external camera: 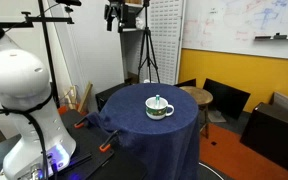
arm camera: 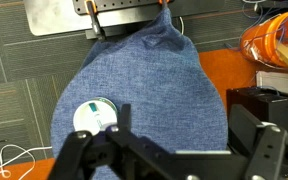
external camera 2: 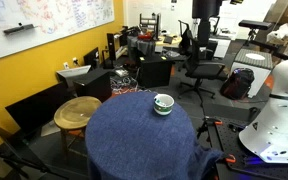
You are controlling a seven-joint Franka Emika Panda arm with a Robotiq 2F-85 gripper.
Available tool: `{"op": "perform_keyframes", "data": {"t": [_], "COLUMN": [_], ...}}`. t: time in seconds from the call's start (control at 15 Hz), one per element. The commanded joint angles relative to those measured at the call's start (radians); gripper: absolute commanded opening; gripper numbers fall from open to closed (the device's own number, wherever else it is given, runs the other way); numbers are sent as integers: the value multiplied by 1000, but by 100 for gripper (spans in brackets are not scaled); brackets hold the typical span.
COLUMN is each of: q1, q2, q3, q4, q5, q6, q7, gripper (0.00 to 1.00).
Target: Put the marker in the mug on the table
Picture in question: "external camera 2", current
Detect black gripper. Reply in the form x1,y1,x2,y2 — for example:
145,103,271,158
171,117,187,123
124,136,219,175
192,0,224,48

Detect green marker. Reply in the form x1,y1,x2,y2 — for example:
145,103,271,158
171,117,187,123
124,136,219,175
155,98,167,107

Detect white mug with green band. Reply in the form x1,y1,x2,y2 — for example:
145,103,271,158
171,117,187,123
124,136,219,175
153,93,175,116

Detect white drawer cabinet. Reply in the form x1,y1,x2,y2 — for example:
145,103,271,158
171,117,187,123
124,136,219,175
207,34,232,60

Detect black office chair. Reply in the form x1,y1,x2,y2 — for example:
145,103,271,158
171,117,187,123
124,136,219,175
178,19,227,108

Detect wooden desk top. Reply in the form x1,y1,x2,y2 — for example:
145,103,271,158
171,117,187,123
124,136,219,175
154,34,184,48

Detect red object on table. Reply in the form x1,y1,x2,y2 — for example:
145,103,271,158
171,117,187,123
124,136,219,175
137,32,154,42

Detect white cabinet with grey top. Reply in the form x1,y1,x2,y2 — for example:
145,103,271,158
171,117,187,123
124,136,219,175
229,48,274,99

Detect black and red backpack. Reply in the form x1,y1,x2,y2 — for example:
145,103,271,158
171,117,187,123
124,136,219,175
219,67,256,101

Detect black desk cabinet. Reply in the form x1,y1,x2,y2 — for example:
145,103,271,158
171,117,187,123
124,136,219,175
137,53,174,89

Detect white plastic bag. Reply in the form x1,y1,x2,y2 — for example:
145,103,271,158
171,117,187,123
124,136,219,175
266,22,288,57

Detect orange clamp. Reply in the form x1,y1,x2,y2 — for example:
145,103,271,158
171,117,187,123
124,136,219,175
204,116,224,127
224,153,237,164

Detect black computer tower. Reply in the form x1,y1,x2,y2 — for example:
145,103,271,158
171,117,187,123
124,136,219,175
106,32,118,62

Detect small black tripod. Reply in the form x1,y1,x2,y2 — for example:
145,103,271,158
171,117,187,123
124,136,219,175
196,116,217,148

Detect small black monitor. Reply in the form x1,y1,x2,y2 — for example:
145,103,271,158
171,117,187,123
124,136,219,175
83,46,101,70

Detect black box cabinet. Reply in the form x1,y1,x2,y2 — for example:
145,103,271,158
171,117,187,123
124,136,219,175
72,68,113,104

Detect round table, blue cloth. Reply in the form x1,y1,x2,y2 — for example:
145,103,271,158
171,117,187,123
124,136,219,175
84,91,225,180

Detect round wooden stool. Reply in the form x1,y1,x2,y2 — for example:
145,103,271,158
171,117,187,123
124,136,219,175
53,95,103,158

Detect large black flat monitor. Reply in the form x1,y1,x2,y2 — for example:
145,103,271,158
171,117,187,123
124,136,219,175
4,81,75,136

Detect white paper sheet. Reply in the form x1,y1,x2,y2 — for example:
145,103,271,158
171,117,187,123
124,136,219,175
39,120,61,138

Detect large black tripod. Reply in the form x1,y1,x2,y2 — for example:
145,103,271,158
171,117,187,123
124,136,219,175
0,121,70,180

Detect black camera bar on stand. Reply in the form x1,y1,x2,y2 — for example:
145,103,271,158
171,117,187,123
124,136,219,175
238,19,274,47

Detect black wire rack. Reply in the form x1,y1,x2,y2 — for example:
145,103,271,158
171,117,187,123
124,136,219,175
139,12,162,38

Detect tangled floor cables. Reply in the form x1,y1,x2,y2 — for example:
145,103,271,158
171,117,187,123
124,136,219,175
109,73,142,96

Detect wall whiteboard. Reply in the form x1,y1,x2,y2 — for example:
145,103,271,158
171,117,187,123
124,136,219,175
0,0,116,64

